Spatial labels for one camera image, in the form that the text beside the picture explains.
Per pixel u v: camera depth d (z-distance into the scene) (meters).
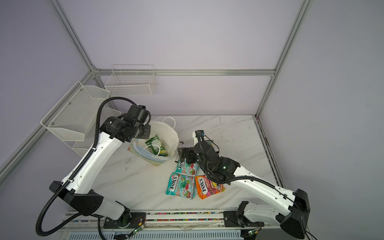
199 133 0.64
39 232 0.35
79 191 0.40
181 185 0.82
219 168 0.51
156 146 0.88
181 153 0.62
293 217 0.38
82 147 0.73
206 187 0.82
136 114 0.53
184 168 0.88
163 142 0.90
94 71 0.91
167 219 0.75
